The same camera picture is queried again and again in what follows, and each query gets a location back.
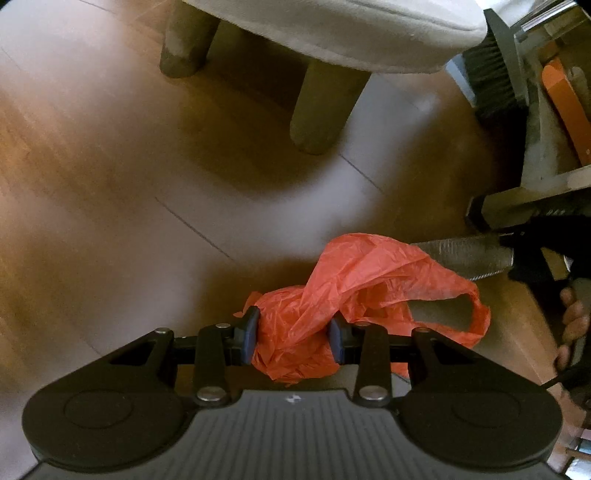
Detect red plastic bag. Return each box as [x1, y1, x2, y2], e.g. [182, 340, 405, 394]
[245, 233, 491, 384]

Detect person's right hand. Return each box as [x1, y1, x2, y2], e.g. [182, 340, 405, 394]
[555, 288, 590, 371]

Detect black hand brush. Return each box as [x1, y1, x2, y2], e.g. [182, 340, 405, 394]
[462, 9, 529, 117]

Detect white upholstered stool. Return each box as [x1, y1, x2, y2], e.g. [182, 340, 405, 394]
[159, 1, 487, 155]

